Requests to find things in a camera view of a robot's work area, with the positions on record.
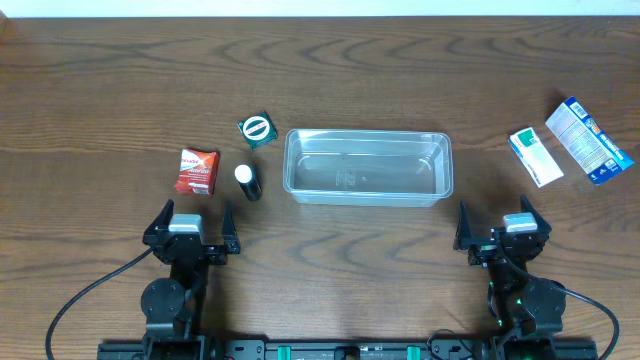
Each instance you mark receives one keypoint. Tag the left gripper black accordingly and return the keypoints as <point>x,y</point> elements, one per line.
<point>230,241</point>

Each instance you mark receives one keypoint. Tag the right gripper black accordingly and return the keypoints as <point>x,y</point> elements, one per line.
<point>507,248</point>

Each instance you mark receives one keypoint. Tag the white green medicine packet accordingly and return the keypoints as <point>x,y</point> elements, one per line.
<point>535,157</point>

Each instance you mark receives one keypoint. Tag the blue white drink mix box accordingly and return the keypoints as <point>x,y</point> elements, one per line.
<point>588,144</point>

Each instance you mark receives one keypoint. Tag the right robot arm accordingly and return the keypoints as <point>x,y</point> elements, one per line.
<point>528,309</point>

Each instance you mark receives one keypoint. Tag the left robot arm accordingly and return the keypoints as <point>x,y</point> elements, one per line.
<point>173,305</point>

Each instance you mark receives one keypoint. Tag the clear plastic container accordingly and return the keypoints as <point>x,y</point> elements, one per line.
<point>368,167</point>

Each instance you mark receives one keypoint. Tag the red orange medicine box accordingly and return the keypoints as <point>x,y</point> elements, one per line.
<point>198,172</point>

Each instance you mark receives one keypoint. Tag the black bottle white cap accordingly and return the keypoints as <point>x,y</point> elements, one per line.
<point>248,182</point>

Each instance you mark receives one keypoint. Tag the green square box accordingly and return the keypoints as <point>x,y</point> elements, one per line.
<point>258,130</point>

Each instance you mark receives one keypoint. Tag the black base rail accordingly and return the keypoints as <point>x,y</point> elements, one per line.
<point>437,348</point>

